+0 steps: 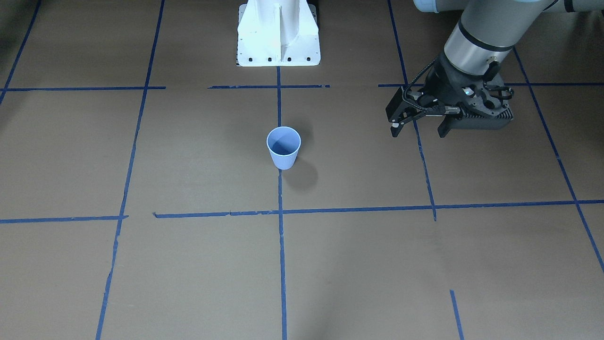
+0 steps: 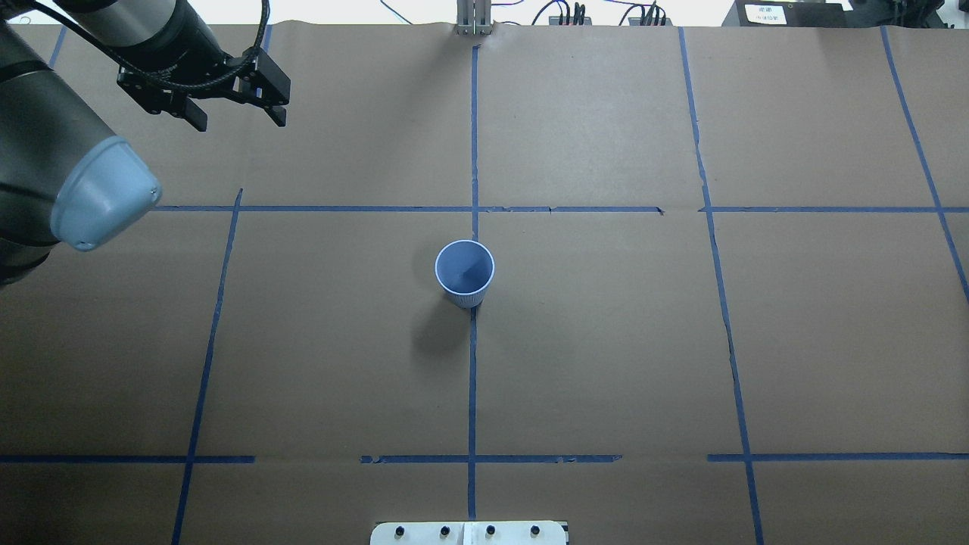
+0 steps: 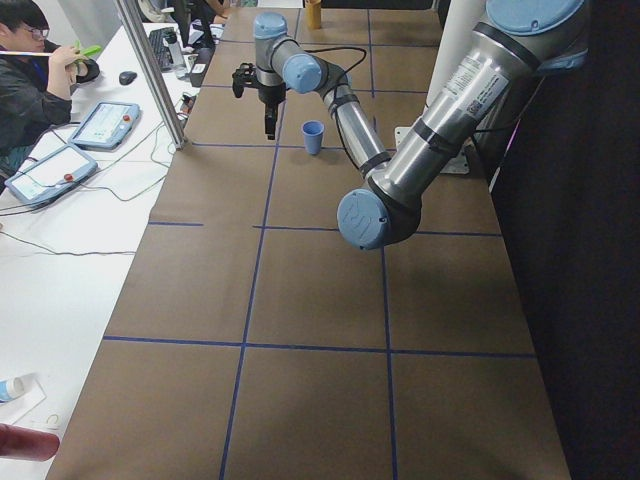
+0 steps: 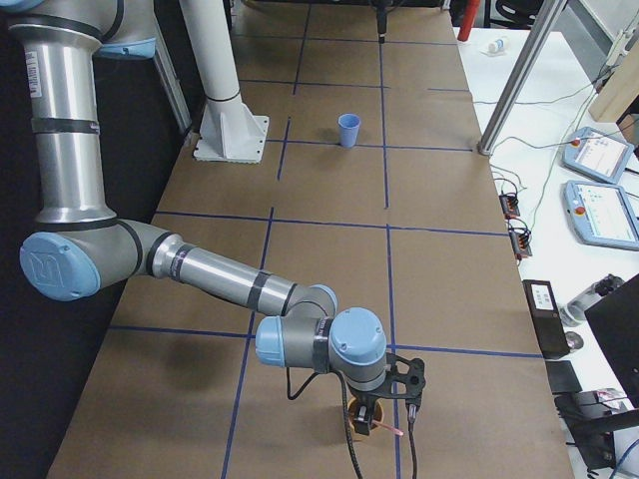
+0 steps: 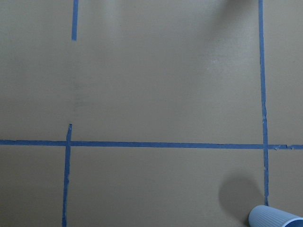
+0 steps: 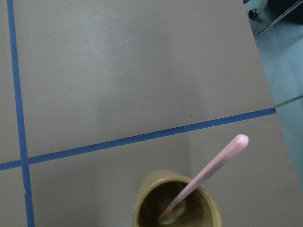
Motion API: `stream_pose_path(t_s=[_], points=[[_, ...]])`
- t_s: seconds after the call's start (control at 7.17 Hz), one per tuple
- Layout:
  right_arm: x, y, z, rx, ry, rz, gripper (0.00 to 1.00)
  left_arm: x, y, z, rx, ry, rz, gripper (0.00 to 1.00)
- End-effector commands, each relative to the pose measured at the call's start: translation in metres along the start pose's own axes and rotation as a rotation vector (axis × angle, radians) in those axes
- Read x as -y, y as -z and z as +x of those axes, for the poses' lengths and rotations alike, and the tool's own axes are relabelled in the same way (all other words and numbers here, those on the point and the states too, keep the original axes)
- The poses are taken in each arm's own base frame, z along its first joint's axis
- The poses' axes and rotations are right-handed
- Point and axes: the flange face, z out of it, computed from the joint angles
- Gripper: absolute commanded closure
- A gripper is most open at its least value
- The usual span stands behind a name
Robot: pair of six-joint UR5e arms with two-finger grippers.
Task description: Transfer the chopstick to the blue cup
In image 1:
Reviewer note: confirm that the light blue ribbed cup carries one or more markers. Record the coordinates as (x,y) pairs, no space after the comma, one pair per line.
(283,144)

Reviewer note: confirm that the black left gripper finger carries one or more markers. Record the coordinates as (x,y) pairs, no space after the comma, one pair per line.
(402,110)
(450,122)

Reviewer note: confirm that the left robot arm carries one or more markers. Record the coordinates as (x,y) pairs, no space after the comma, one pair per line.
(485,34)

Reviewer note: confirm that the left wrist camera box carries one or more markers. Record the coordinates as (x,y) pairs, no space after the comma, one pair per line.
(485,107)

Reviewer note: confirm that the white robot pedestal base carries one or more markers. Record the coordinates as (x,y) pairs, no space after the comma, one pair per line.
(278,33)

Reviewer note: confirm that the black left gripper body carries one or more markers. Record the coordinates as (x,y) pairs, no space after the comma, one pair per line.
(442,83)

